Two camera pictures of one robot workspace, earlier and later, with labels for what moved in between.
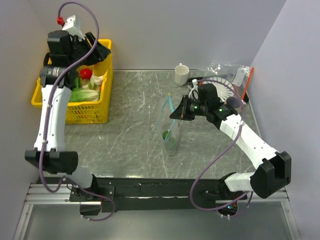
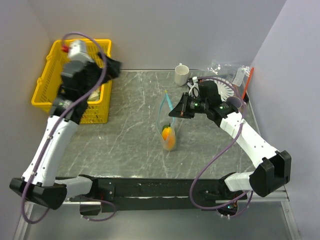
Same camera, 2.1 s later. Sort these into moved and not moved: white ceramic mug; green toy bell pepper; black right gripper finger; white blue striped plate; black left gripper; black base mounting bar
Moved: green toy bell pepper; black left gripper
Not moved: white ceramic mug; black right gripper finger; black base mounting bar; white blue striped plate
